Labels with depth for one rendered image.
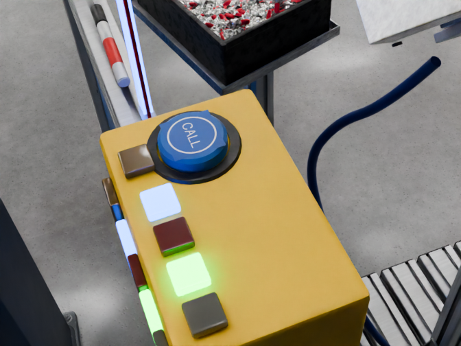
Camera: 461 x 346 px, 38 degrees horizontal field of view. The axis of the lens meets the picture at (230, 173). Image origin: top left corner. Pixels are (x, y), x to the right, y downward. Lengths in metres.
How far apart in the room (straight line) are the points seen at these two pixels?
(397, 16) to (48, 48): 1.66
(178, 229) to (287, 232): 0.06
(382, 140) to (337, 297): 1.52
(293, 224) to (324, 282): 0.04
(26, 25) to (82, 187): 0.73
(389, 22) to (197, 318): 0.43
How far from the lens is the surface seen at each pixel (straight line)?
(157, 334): 0.34
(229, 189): 0.37
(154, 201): 0.36
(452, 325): 1.29
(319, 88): 1.97
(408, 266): 1.54
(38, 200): 1.80
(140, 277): 0.36
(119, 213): 0.40
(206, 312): 0.32
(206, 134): 0.38
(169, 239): 0.35
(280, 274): 0.34
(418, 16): 0.67
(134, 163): 0.38
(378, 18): 0.68
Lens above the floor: 1.36
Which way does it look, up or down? 51 degrees down
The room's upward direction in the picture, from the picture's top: 5 degrees counter-clockwise
